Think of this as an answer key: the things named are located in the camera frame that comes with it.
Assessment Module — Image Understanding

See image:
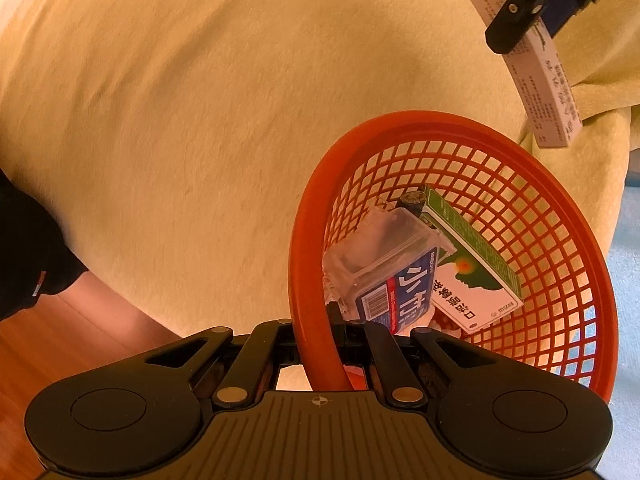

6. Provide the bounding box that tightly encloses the yellow-green blanket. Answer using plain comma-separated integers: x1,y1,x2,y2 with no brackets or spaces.
0,0,640,338

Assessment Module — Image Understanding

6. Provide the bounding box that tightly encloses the blue floss pick box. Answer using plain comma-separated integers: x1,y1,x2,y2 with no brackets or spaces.
323,204,442,336

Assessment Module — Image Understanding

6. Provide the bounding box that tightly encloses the white ointment box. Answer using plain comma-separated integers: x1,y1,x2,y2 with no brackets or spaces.
470,0,582,148

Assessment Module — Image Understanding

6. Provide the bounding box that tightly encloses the red plastic mesh basket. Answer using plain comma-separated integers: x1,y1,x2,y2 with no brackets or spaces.
288,112,618,399

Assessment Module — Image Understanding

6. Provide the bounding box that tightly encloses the green white medicine box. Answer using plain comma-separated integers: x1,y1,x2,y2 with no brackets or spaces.
420,186,524,334

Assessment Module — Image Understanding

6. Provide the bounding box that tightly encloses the clear bag of cotton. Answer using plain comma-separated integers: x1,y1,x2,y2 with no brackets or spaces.
322,207,392,304

